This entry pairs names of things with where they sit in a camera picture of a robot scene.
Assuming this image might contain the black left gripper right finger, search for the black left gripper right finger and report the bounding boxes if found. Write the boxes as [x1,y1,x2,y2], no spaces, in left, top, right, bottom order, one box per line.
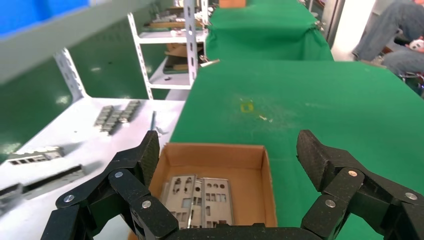
[296,129,424,240]

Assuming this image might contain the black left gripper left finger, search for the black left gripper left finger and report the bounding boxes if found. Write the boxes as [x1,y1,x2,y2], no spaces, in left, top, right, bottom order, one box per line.
[40,130,180,240]

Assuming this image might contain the metal plate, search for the metal plate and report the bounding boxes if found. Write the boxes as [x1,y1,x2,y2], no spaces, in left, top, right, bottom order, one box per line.
[158,174,197,230]

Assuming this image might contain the grey metal tray part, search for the grey metal tray part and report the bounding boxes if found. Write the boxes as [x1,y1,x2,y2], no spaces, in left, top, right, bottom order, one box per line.
[19,164,87,200]

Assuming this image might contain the brown cardboard box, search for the brown cardboard box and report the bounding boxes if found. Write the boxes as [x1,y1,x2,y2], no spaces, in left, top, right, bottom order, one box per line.
[127,142,278,240]
[218,0,248,9]

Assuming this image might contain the brown cardboard pieces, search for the brown cardboard pieces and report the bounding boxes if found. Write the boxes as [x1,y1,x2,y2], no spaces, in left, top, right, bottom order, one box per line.
[164,43,200,72]

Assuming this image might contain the green table cloth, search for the green table cloth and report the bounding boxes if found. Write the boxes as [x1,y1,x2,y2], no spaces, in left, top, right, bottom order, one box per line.
[168,59,424,240]
[205,0,335,62]

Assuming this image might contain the grey metal connector strip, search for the grey metal connector strip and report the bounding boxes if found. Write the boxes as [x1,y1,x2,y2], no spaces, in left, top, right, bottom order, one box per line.
[100,110,128,136]
[93,105,115,128]
[123,100,143,122]

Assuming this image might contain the white flat shelf board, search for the white flat shelf board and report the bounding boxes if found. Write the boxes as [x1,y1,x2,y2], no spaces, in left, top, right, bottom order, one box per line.
[0,97,186,240]

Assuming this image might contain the silver IO shield plate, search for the silver IO shield plate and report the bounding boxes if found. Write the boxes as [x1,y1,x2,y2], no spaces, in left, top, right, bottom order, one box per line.
[190,178,205,229]
[200,177,235,229]

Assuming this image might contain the slotted metal rack brace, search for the slotted metal rack brace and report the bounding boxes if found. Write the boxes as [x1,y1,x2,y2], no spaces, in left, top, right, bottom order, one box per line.
[52,47,90,102]

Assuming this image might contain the silver binder clip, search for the silver binder clip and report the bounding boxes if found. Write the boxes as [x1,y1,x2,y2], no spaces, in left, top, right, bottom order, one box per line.
[198,54,221,69]

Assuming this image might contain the seated person in jeans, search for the seated person in jeans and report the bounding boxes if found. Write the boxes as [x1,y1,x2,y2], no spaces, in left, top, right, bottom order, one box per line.
[351,0,424,78]

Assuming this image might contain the white metal shelving rack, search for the white metal shelving rack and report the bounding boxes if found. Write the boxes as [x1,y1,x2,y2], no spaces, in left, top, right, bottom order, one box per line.
[127,0,213,100]

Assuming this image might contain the slim grey metal bracket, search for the slim grey metal bracket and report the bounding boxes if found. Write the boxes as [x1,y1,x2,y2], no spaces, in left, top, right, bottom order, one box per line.
[5,146,65,166]

